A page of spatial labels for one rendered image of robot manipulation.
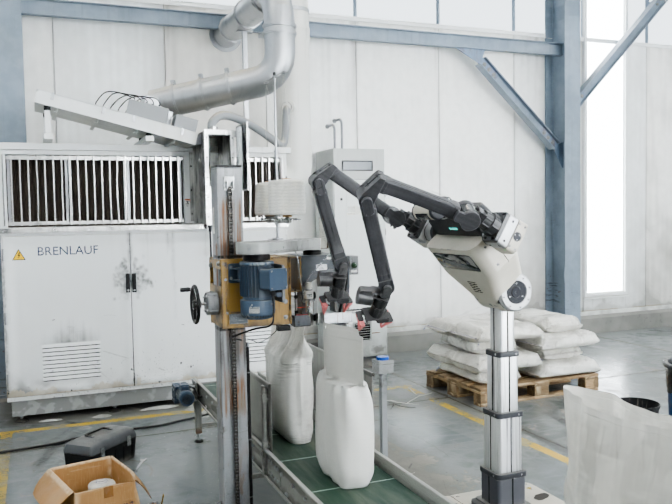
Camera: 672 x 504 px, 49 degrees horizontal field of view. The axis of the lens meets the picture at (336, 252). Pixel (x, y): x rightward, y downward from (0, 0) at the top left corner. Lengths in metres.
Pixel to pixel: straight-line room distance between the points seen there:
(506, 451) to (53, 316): 3.81
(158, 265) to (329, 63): 3.09
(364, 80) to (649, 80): 3.96
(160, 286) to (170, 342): 0.46
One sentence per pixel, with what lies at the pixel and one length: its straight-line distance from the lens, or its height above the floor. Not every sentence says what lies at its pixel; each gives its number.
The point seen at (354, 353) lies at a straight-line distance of 3.10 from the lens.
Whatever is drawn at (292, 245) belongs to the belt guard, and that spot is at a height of 1.39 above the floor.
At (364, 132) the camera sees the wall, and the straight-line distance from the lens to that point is 8.02.
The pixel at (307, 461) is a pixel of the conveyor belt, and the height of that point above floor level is 0.38.
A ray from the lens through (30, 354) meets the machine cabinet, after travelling 6.05.
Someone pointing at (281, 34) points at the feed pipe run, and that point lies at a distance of 5.88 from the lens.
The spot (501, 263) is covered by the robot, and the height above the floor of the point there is 1.33.
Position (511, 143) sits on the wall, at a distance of 8.95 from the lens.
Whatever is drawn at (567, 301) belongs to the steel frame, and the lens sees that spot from 8.99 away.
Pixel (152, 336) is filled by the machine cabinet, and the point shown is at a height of 0.58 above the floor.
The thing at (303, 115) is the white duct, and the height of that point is 2.41.
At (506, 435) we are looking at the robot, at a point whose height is 0.60.
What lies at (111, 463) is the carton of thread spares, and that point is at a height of 0.21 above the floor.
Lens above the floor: 1.53
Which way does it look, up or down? 3 degrees down
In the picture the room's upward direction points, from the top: 1 degrees counter-clockwise
